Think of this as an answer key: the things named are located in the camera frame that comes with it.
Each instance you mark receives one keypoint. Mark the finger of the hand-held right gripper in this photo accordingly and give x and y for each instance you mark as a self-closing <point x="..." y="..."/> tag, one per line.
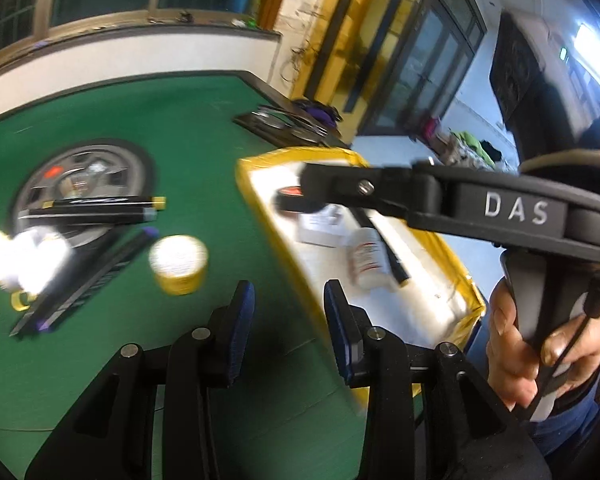
<point x="340" y="182"/>

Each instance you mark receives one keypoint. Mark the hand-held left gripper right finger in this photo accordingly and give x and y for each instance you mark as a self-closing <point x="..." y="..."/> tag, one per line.
<point x="337" y="330"/>

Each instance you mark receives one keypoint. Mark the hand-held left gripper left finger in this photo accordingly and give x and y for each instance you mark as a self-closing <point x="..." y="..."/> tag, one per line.
<point x="240" y="330"/>

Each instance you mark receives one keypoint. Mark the white power adapter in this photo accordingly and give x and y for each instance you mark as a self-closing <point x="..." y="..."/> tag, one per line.
<point x="320" y="232"/>

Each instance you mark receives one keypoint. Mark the black electrical tape roll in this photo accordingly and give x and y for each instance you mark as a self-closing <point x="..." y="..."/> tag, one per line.
<point x="285" y="202"/>

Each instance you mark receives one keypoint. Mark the white bottle red label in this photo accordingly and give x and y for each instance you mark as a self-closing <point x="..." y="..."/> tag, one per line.
<point x="367" y="260"/>

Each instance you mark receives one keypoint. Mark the thick black marker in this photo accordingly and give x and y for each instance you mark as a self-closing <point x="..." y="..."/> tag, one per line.
<point x="397" y="270"/>

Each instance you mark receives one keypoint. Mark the white and yellow case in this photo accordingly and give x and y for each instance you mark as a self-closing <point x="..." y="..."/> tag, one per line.
<point x="177" y="260"/>

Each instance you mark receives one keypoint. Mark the yellow tray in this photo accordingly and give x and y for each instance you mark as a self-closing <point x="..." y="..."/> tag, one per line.
<point x="430" y="280"/>

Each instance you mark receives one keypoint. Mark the black marker purple cap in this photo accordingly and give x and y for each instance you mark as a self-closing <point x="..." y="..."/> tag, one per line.
<point x="90" y="280"/>

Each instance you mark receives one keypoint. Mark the black marker beige cap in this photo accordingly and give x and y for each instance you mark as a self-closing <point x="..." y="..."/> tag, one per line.
<point x="105" y="201"/>

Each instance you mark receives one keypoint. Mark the slim black marker grey cap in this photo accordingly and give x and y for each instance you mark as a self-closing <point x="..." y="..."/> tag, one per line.
<point x="80" y="216"/>

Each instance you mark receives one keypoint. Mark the white bottle green label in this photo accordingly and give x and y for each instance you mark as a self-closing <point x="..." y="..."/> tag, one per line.
<point x="45" y="260"/>

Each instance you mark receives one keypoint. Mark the person's right hand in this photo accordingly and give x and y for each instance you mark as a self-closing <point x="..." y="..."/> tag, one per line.
<point x="505" y="360"/>

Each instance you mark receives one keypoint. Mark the eyeglasses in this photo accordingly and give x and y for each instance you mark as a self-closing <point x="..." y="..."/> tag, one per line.
<point x="300" y="132"/>

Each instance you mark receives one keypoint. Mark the purple cloth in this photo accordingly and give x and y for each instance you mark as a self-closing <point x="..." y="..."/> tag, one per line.
<point x="320" y="110"/>

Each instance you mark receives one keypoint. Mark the green cloth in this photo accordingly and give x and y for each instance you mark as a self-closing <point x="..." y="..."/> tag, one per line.
<point x="467" y="141"/>

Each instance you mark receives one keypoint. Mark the cluttered patterned sofa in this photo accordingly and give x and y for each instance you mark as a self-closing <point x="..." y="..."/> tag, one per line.
<point x="450" y="152"/>

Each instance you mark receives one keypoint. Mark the golden wooden door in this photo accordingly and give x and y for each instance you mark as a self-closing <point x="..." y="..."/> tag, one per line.
<point x="340" y="35"/>

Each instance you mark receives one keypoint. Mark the dark glass door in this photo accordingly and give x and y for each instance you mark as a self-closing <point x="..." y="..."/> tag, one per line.
<point x="430" y="60"/>

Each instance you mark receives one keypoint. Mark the ceiling light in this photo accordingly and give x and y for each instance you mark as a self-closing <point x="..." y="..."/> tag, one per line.
<point x="592" y="42"/>

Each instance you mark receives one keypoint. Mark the round table control panel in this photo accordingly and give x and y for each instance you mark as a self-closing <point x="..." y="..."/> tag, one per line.
<point x="105" y="160"/>

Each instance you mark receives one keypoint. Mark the yellow rubber band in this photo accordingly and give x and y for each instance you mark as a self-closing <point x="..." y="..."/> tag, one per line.
<point x="17" y="302"/>

